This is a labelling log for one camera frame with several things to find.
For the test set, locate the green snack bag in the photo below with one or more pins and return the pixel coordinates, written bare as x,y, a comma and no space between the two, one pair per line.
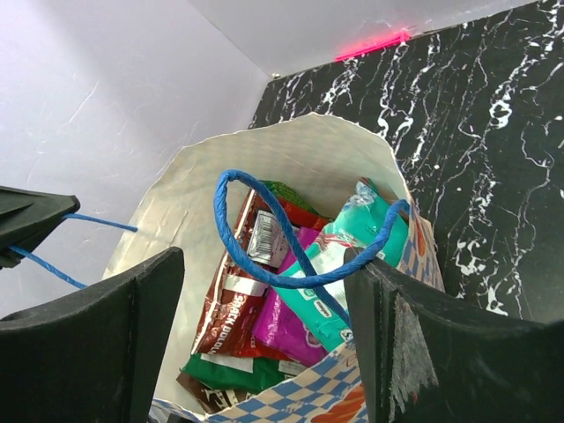
226,372

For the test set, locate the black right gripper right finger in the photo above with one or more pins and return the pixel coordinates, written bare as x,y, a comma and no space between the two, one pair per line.
426,356

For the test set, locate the red Doritos chip bag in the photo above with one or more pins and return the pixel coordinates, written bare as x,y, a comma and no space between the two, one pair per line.
235,298

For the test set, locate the brown chocolate snack bag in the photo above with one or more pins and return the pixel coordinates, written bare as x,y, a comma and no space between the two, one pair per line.
211,400

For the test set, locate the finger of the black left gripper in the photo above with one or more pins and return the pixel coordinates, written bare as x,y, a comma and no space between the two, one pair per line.
28,218

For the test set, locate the teal Fox's candy bag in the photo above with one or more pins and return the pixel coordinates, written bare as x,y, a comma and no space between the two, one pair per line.
356,226

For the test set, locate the purple snack packet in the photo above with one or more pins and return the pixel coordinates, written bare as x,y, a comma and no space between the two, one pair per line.
296,322

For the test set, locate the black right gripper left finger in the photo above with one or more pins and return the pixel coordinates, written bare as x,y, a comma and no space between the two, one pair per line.
93,355

